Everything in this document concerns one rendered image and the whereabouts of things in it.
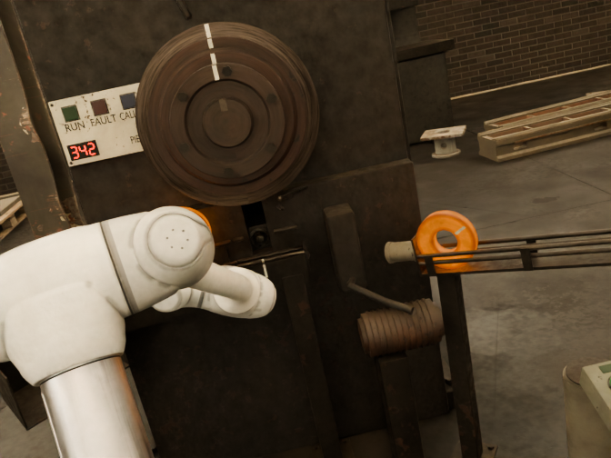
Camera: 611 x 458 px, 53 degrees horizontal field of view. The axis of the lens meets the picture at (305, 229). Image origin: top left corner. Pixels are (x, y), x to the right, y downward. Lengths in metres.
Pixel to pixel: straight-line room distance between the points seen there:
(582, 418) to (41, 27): 1.60
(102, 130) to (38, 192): 2.72
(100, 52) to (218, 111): 0.42
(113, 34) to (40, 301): 1.10
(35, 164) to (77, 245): 3.64
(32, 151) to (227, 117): 3.01
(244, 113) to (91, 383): 0.89
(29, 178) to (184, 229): 3.73
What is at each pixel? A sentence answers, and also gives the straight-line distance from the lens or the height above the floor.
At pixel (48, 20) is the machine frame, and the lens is 1.81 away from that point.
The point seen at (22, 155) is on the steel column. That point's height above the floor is 0.84.
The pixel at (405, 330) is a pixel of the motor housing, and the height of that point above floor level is 0.49.
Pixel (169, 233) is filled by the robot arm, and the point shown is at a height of 1.10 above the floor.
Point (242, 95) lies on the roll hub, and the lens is 1.52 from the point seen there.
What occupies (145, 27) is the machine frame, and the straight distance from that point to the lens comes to 1.76.
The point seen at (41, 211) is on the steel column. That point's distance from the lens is 4.51.
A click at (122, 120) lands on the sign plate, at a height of 1.15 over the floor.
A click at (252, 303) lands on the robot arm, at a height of 0.76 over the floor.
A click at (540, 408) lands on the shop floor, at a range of 2.18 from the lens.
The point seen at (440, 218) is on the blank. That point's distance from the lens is 1.59.
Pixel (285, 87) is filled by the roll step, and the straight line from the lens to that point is 1.56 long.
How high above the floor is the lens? 1.31
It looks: 19 degrees down
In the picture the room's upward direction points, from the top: 12 degrees counter-clockwise
